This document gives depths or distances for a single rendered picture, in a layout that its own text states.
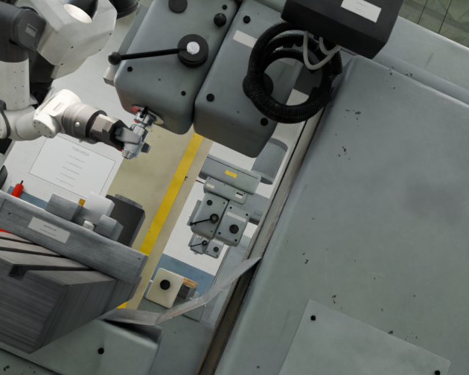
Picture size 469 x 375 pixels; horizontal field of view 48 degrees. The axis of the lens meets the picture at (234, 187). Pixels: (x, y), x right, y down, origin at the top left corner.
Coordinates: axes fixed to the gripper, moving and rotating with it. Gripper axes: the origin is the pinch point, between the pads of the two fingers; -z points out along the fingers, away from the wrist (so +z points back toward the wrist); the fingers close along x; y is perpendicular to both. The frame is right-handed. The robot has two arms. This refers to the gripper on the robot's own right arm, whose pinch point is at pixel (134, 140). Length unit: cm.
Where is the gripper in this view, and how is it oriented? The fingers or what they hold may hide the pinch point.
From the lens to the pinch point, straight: 127.8
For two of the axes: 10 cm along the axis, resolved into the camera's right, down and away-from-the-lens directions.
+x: 2.2, 2.9, 9.3
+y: -4.1, 9.0, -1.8
